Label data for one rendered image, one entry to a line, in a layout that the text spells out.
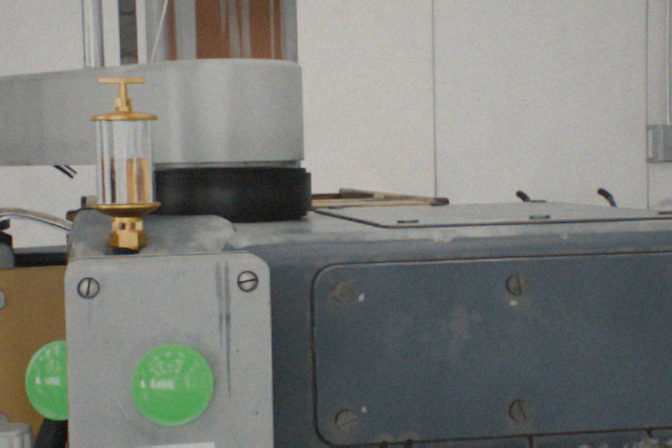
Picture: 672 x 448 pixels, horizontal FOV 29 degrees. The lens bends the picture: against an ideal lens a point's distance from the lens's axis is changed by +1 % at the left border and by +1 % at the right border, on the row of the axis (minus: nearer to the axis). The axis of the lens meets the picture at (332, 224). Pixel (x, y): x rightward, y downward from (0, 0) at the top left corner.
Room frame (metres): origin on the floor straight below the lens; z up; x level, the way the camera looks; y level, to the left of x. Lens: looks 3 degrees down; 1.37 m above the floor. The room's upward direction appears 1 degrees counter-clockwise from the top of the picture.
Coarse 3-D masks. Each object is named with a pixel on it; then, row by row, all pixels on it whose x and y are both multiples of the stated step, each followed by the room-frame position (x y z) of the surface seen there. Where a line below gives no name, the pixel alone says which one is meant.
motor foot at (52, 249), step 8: (16, 248) 1.05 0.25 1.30; (24, 248) 1.04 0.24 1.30; (32, 248) 1.04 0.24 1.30; (40, 248) 1.04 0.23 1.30; (48, 248) 1.04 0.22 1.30; (56, 248) 1.03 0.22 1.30; (64, 248) 1.03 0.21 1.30; (16, 256) 0.99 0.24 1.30; (24, 256) 0.99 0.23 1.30; (32, 256) 0.99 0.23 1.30; (40, 256) 0.99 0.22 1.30; (48, 256) 0.99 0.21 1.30; (56, 256) 0.99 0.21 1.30; (64, 256) 0.99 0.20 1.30; (16, 264) 1.04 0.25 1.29; (24, 264) 1.04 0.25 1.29; (32, 264) 1.05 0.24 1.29; (40, 264) 1.05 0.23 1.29; (48, 264) 1.05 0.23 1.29; (56, 264) 1.05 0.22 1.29; (64, 264) 1.05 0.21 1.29
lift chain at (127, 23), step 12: (120, 0) 1.07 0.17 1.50; (132, 0) 1.07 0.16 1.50; (120, 12) 1.07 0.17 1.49; (132, 12) 1.07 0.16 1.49; (120, 24) 1.07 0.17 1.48; (132, 24) 1.07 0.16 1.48; (120, 36) 1.07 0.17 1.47; (132, 36) 1.07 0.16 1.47; (120, 48) 1.07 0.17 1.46; (132, 48) 1.07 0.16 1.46; (120, 60) 1.08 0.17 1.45; (132, 60) 1.07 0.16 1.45
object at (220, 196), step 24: (288, 168) 0.67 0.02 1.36; (168, 192) 0.65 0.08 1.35; (192, 192) 0.65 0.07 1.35; (216, 192) 0.65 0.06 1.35; (240, 192) 0.65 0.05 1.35; (264, 192) 0.65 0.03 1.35; (288, 192) 0.66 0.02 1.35; (240, 216) 0.65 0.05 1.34; (264, 216) 0.65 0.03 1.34; (288, 216) 0.66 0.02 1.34
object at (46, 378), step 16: (48, 352) 0.49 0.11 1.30; (64, 352) 0.49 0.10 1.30; (32, 368) 0.49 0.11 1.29; (48, 368) 0.48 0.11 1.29; (64, 368) 0.48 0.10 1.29; (32, 384) 0.48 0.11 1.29; (48, 384) 0.48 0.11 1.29; (64, 384) 0.48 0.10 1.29; (32, 400) 0.49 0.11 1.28; (48, 400) 0.48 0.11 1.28; (64, 400) 0.48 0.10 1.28; (48, 416) 0.49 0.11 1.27; (64, 416) 0.49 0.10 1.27
